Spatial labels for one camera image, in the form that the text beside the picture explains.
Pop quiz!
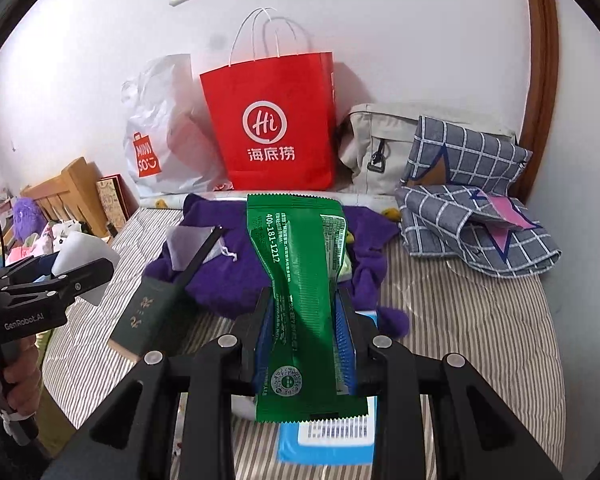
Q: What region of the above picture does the wooden bed headboard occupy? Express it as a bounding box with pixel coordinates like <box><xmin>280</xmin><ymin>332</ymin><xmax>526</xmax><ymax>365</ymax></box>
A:
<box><xmin>20</xmin><ymin>156</ymin><xmax>111</xmax><ymax>238</ymax></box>

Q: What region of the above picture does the blue tissue pack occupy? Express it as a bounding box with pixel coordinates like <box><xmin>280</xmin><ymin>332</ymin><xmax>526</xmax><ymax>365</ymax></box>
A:
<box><xmin>277</xmin><ymin>310</ymin><xmax>381</xmax><ymax>466</ymax></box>

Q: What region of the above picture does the patterned hardcover book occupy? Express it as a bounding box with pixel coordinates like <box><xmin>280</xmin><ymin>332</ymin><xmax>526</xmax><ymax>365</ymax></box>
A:
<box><xmin>96</xmin><ymin>174</ymin><xmax>129</xmax><ymax>228</ymax></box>

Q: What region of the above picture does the dark green foil packet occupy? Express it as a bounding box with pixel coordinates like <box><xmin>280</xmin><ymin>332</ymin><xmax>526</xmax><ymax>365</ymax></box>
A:
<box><xmin>245</xmin><ymin>192</ymin><xmax>371</xmax><ymax>423</ymax></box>

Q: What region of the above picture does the white sponge block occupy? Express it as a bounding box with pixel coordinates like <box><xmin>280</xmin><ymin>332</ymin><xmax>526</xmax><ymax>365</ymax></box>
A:
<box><xmin>52</xmin><ymin>231</ymin><xmax>122</xmax><ymax>307</ymax></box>

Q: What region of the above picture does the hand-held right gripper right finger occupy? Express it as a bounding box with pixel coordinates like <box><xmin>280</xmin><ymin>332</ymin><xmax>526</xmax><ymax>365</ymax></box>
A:
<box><xmin>332</xmin><ymin>287</ymin><xmax>563</xmax><ymax>480</ymax></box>

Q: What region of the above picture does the purple towel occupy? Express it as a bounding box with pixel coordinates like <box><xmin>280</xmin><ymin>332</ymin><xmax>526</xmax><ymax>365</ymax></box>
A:
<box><xmin>145</xmin><ymin>194</ymin><xmax>411</xmax><ymax>338</ymax></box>

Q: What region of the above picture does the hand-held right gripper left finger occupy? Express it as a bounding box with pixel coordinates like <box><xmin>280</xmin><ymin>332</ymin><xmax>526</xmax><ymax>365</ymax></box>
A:
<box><xmin>40</xmin><ymin>287</ymin><xmax>273</xmax><ymax>480</ymax></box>

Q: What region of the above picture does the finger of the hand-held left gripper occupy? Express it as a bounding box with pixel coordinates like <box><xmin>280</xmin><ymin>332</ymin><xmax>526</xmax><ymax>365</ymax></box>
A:
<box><xmin>0</xmin><ymin>257</ymin><xmax>115</xmax><ymax>311</ymax></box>
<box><xmin>0</xmin><ymin>254</ymin><xmax>59</xmax><ymax>287</ymax></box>

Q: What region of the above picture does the rolled white printed sheet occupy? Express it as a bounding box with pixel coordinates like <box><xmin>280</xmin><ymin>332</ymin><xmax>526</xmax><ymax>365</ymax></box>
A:
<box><xmin>140</xmin><ymin>190</ymin><xmax>401</xmax><ymax>221</ymax></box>

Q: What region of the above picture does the red paper bag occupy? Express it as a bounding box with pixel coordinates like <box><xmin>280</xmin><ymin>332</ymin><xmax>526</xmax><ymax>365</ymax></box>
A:
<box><xmin>200</xmin><ymin>7</ymin><xmax>338</xmax><ymax>192</ymax></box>

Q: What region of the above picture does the white plastic shopping bag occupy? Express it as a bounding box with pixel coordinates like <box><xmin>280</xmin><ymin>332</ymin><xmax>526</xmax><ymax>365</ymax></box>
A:
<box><xmin>121</xmin><ymin>54</ymin><xmax>233</xmax><ymax>198</ymax></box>

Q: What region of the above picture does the person's left hand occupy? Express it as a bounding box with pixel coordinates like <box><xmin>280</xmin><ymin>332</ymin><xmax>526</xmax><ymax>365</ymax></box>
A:
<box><xmin>0</xmin><ymin>335</ymin><xmax>42</xmax><ymax>419</ymax></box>

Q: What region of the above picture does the dark green gift box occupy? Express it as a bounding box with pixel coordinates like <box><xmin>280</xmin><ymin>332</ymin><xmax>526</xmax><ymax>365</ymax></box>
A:
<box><xmin>106</xmin><ymin>225</ymin><xmax>228</xmax><ymax>363</ymax></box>

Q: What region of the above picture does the grey plaid cloth pink star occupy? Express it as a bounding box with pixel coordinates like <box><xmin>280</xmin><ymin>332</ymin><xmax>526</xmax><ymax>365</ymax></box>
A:
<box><xmin>394</xmin><ymin>184</ymin><xmax>563</xmax><ymax>278</ymax></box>

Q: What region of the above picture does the purple plush toy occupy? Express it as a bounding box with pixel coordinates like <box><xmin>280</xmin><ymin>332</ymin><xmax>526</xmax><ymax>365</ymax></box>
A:
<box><xmin>12</xmin><ymin>197</ymin><xmax>43</xmax><ymax>236</ymax></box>

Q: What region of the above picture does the pile of colourful clothes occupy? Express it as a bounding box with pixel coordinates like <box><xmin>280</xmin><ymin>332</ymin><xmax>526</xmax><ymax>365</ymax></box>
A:
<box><xmin>0</xmin><ymin>220</ymin><xmax>88</xmax><ymax>266</ymax></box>

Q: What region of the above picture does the beige canvas bag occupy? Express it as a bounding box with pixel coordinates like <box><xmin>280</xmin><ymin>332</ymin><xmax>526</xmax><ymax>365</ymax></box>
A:
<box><xmin>337</xmin><ymin>103</ymin><xmax>518</xmax><ymax>196</ymax></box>

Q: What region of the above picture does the brown wooden door frame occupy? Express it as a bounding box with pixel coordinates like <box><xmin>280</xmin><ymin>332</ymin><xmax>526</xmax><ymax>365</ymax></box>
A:
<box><xmin>520</xmin><ymin>0</ymin><xmax>561</xmax><ymax>201</ymax></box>

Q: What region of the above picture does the lavender drawstring pouch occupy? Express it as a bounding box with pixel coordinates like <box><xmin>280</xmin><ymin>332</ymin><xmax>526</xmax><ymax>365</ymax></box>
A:
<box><xmin>166</xmin><ymin>225</ymin><xmax>238</xmax><ymax>271</ymax></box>

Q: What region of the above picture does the grey plaid fabric bag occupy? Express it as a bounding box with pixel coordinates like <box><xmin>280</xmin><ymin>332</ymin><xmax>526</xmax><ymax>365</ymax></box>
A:
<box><xmin>402</xmin><ymin>115</ymin><xmax>533</xmax><ymax>198</ymax></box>

